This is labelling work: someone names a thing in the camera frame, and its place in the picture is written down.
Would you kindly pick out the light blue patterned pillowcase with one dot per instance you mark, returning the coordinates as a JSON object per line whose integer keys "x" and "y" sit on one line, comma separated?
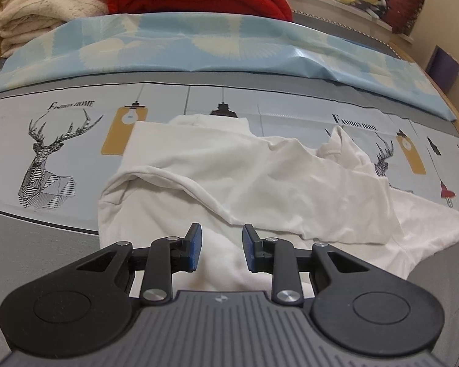
{"x": 215, "y": 42}

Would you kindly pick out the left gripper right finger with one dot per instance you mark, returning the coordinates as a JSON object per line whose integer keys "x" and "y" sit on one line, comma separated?
{"x": 276, "y": 257}

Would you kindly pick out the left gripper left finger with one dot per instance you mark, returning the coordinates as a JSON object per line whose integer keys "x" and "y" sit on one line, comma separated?
{"x": 162, "y": 259}

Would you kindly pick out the deer print bed sheet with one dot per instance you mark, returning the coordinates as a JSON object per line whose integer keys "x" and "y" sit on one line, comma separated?
{"x": 58, "y": 148}

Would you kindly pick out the white small shirt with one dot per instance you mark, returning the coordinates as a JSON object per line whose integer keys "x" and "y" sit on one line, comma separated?
{"x": 213, "y": 171}

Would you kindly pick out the purple box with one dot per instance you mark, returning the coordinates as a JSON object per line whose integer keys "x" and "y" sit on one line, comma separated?
{"x": 443, "y": 69}

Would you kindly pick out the dark red cushion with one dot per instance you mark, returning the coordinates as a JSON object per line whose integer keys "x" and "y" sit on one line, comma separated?
{"x": 401, "y": 15}

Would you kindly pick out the wooden bed frame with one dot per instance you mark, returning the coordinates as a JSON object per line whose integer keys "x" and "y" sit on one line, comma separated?
{"x": 406, "y": 57}

